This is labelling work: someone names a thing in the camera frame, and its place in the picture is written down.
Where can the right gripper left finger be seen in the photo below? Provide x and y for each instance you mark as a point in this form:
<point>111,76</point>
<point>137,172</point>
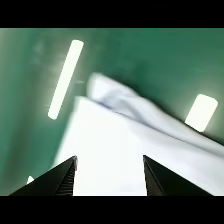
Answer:
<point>58,181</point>

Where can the white shirt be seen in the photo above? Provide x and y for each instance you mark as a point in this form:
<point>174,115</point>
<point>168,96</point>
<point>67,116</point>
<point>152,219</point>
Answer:
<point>110,150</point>

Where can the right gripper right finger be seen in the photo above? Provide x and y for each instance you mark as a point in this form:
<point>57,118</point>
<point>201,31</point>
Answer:
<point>163,181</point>

